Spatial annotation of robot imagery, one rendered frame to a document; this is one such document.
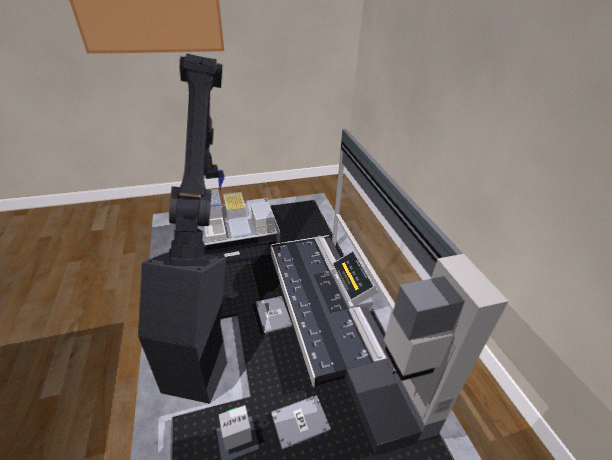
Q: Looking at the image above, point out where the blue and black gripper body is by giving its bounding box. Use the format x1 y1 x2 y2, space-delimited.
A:
204 157 224 179

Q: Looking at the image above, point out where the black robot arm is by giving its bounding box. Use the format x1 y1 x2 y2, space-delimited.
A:
169 53 223 266

